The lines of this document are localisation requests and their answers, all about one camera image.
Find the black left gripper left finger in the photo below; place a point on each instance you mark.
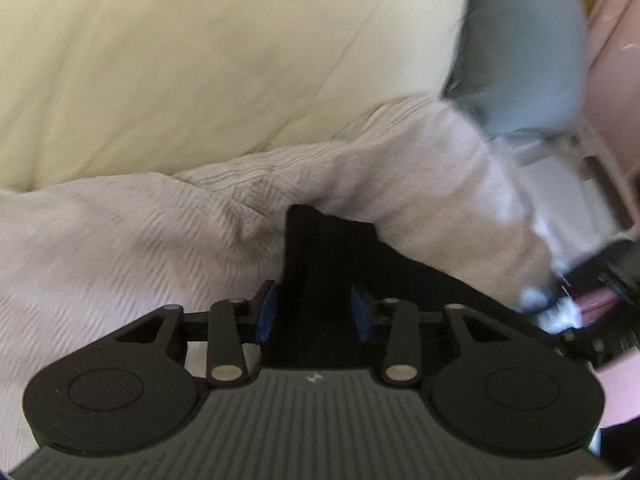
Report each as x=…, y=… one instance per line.
x=154, y=347

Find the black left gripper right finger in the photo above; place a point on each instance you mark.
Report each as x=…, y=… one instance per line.
x=400, y=343

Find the black garment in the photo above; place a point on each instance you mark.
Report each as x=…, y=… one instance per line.
x=309, y=325

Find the pink grey woven bedspread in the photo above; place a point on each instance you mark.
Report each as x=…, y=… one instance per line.
x=83, y=258

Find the grey cushion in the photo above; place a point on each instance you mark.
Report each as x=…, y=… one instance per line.
x=522, y=65

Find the cream quilted duvet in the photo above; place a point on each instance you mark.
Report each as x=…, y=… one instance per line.
x=99, y=87

